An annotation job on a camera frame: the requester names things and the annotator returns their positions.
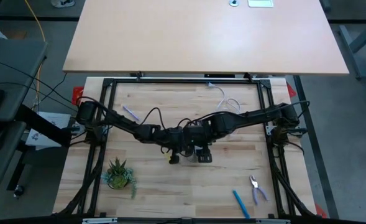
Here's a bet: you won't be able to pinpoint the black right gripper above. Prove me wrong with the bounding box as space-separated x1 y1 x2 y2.
183 121 216 164

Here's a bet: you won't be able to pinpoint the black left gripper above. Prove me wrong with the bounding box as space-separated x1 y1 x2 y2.
160 126 186 165

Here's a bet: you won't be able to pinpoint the blue marker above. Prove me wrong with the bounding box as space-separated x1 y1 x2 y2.
232 190 251 219

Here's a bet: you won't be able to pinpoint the green succulent in pot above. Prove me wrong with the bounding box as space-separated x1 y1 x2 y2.
101 157 138 200

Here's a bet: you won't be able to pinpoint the purple pen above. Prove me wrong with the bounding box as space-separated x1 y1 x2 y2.
122 105 141 122

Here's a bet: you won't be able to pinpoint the silver aluminium bar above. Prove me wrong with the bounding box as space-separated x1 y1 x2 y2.
255 218 291 224
82 217 118 224

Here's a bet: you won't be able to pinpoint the red triangular corner guard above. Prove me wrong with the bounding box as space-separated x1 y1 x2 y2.
71 86 85 106
314 203 328 218
286 82 297 99

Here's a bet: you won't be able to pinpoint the black floor bar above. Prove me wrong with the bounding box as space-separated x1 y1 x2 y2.
293 75 341 220

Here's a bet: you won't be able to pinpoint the large light wood table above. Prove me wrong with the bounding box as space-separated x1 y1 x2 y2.
62 0 350 77

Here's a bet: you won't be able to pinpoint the white printed paper sheet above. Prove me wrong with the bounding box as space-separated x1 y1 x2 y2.
25 111 72 151

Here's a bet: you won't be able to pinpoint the white rectangular cover plate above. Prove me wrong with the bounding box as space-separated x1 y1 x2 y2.
247 0 274 8

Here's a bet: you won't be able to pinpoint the dark grey desk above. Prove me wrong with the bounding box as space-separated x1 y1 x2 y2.
0 39 49 205

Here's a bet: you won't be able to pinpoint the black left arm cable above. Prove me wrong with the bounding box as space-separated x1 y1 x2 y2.
138 106 167 130

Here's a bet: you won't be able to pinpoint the purple-handled pliers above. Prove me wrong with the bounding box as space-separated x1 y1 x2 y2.
249 174 270 206

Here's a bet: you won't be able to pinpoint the white lamp cable with switch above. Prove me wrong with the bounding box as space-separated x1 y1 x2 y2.
207 82 242 114

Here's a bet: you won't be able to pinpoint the black aluminium table frame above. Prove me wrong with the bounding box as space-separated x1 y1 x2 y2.
50 75 326 224

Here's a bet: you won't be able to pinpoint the yellow floor cable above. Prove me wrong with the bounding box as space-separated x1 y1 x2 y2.
24 0 47 108

